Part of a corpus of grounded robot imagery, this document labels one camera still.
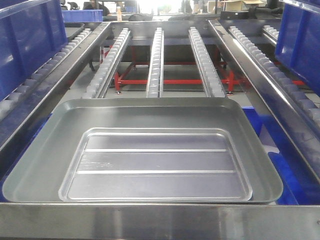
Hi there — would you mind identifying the steel divider rail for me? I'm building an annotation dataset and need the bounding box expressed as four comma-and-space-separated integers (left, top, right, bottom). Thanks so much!
0, 21, 112, 158
209, 20, 320, 178

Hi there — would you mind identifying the middle roller rail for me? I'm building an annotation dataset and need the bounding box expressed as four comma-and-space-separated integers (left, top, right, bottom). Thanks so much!
146, 27, 165, 98

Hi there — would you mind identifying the blue crate far right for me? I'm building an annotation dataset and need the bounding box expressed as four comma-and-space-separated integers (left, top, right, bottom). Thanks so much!
275, 3, 320, 95

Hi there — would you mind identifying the small silver ribbed tray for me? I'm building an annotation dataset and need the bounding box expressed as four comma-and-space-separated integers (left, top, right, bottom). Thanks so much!
58, 127, 253, 203

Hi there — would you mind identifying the far left roller rail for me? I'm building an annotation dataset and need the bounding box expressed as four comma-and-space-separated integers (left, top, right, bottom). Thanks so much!
0, 28, 92, 121

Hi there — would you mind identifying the far right roller rail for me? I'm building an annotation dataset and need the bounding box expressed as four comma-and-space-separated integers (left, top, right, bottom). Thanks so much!
229, 25, 320, 125

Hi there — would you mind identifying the blue crate under rack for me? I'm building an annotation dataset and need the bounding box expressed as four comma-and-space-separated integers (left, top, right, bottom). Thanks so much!
242, 106, 310, 205

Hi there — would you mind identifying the left centre roller rail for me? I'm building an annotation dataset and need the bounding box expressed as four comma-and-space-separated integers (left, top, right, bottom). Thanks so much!
81, 28, 131, 99

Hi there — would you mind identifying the dark tray far left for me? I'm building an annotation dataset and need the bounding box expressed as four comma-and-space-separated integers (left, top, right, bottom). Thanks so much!
64, 22, 85, 42

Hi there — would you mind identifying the roller rail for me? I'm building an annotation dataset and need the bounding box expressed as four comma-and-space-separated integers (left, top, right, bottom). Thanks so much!
146, 27, 165, 98
81, 28, 131, 99
0, 28, 92, 121
229, 25, 320, 125
188, 27, 226, 98

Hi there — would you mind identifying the right centre roller rail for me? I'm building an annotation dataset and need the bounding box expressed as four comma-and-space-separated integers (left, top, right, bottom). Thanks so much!
188, 27, 226, 98

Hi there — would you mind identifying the red metal floor frame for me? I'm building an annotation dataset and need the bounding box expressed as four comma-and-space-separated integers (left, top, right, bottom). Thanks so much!
99, 44, 306, 94

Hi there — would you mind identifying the right steel divider rail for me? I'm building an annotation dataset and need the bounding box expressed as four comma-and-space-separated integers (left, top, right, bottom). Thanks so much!
209, 20, 320, 178

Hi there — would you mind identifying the large grey metal tray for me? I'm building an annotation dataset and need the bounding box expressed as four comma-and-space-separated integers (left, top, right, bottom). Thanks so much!
2, 98, 283, 204

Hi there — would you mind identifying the left steel divider rail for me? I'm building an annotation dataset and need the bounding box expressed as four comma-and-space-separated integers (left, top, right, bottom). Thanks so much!
0, 21, 112, 158

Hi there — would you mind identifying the front steel rack bar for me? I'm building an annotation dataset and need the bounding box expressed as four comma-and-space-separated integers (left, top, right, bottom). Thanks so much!
0, 202, 320, 240

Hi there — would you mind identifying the distant blue crate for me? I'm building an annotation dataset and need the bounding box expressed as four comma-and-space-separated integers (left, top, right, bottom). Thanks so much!
62, 9, 103, 23

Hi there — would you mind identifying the blue crate far left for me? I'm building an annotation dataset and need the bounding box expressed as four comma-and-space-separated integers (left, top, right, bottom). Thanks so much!
0, 0, 68, 99

